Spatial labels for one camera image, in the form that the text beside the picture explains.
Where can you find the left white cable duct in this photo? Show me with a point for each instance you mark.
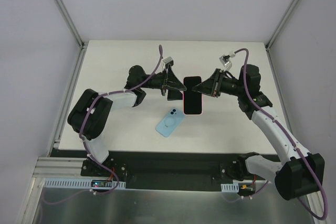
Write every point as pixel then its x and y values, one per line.
pixel 70 183

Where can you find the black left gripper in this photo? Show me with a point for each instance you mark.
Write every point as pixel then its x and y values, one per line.
pixel 164 83

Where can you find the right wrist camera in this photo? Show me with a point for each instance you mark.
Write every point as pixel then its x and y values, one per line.
pixel 226 62

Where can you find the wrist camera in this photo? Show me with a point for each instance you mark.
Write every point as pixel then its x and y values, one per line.
pixel 167 62
pixel 226 62

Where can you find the right aluminium frame post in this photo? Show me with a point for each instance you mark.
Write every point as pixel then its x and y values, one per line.
pixel 282 23

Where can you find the light blue phone case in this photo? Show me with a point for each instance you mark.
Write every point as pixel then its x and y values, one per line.
pixel 170 122

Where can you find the right white cable duct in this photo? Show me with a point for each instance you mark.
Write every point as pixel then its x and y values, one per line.
pixel 230 188

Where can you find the aluminium frame post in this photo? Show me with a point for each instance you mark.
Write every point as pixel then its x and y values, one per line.
pixel 70 23
pixel 282 23

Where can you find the black smartphone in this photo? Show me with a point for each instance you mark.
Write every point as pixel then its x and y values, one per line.
pixel 192 95

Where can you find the pink phone case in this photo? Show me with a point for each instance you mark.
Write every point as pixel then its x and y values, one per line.
pixel 202 103

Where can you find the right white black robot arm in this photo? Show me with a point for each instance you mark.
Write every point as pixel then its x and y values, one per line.
pixel 298 172

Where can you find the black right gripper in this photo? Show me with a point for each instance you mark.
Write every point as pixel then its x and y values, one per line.
pixel 216 83

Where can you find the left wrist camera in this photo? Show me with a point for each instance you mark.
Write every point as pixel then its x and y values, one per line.
pixel 167 62

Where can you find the white cable duct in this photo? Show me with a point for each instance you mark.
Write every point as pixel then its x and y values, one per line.
pixel 70 183
pixel 230 188

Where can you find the metal front sheet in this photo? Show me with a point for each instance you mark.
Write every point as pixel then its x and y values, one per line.
pixel 61 205

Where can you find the left aluminium frame post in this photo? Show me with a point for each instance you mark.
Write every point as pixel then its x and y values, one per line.
pixel 70 23

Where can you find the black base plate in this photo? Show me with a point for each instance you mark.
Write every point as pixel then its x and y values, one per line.
pixel 173 171

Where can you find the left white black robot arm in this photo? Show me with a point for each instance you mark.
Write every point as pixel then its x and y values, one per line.
pixel 89 115

